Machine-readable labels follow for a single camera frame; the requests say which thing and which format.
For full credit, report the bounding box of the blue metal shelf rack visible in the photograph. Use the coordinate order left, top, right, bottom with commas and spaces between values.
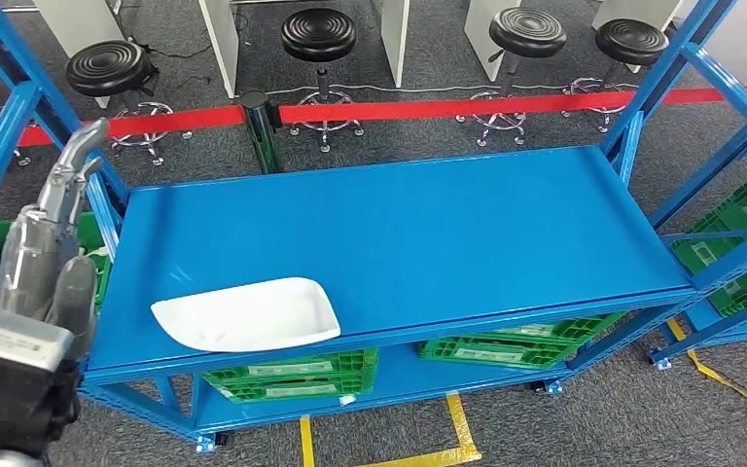
0, 0, 747, 455
647, 90, 747, 370

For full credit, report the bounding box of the black barrier post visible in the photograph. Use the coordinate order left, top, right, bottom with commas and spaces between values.
237, 90, 283, 175

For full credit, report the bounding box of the white desk panel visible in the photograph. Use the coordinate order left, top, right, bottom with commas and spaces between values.
33, 0, 125, 59
590, 0, 684, 33
463, 0, 516, 83
380, 0, 411, 90
197, 0, 240, 99

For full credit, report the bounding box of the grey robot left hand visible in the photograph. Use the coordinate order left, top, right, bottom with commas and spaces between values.
0, 118, 111, 359

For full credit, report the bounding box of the yellow floor tape marking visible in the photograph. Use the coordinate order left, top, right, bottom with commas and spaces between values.
299, 393, 483, 467
666, 318, 747, 417

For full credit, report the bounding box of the white plastic shell part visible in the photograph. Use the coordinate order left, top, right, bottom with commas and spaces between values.
149, 276, 342, 354

